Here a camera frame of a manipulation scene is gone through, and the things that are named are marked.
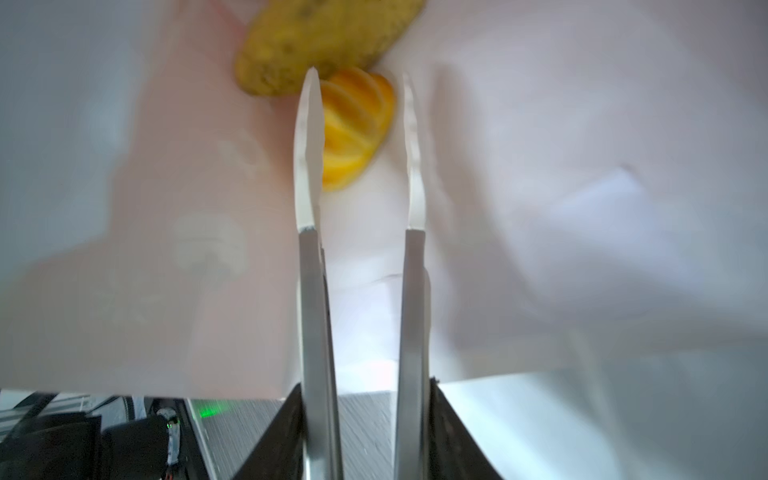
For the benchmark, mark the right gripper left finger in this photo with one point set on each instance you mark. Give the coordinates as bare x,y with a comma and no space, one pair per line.
322,439

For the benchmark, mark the white plastic tray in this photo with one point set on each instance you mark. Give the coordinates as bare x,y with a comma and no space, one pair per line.
691,415

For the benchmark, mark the fake green-brown bun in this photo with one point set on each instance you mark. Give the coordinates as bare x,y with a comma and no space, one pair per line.
287,38

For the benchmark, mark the red white paper bag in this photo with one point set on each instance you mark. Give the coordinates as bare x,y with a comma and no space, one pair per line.
598,166

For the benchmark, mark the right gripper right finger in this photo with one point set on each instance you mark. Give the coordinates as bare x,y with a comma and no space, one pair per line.
410,441

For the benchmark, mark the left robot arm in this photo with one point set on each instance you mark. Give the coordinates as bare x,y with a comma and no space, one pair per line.
80,436

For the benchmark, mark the fake croissant bread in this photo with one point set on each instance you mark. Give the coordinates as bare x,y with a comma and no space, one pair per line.
358,112

